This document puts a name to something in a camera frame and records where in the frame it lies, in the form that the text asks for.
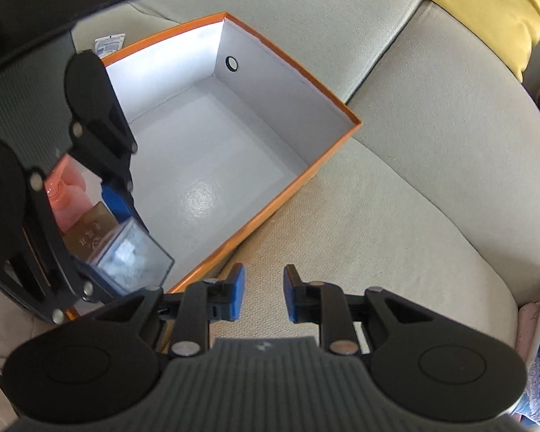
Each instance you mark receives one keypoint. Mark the pink cloth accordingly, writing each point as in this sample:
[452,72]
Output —
[528,328]

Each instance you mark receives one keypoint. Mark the pink plastic bottle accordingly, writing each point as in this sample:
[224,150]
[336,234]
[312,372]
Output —
[69,198]

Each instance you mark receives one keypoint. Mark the yellow cloth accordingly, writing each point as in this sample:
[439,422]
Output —
[477,0]

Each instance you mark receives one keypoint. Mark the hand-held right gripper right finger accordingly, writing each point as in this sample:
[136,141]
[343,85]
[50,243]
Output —
[290,299]

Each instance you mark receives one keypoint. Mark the gold rectangular box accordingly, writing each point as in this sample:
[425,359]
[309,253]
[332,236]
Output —
[90,229]

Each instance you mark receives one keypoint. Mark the clear plastic box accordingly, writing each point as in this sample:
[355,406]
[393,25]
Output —
[130,256]

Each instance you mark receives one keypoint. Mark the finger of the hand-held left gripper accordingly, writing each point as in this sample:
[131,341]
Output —
[117,204]
[78,279]

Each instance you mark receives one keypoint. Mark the orange cardboard box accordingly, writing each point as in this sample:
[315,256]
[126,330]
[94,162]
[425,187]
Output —
[207,166]

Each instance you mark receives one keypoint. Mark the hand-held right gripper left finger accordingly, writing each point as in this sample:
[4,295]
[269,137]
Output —
[236,294]

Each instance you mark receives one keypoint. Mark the white printed tube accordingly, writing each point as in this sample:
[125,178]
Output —
[110,45]

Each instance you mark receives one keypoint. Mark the beige fabric sofa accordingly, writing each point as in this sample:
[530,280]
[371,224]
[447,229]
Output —
[432,166]

